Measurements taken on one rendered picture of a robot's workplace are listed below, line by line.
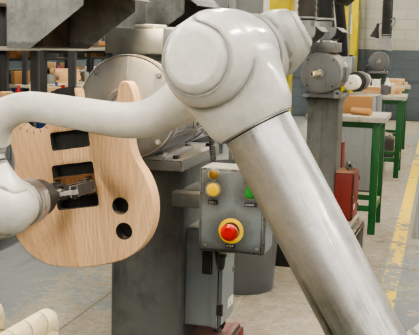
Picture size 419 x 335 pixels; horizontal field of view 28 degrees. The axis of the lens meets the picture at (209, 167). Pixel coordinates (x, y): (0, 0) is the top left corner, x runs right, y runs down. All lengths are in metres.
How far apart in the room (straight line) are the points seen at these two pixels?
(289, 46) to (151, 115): 0.26
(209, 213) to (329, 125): 3.47
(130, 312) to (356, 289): 1.21
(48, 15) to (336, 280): 0.90
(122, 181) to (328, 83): 3.48
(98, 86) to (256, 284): 2.93
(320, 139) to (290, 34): 4.14
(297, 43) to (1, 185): 0.59
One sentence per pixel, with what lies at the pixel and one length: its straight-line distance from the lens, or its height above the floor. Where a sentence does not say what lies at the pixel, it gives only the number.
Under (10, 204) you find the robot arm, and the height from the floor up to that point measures 1.12.
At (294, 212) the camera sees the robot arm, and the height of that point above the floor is 1.18.
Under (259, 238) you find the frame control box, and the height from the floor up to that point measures 0.96.
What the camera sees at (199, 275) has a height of 0.80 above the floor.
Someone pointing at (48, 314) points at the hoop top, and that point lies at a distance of 1.12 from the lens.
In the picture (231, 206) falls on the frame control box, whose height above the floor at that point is 1.03.
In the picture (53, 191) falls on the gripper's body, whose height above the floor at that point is 1.11.
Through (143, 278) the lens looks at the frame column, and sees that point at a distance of 2.23.
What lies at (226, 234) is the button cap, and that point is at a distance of 1.93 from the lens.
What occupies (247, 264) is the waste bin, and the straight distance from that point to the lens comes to 4.74.
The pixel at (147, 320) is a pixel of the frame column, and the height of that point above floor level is 0.67.
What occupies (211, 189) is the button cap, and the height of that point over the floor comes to 1.07.
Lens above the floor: 1.40
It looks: 8 degrees down
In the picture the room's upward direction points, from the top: 1 degrees clockwise
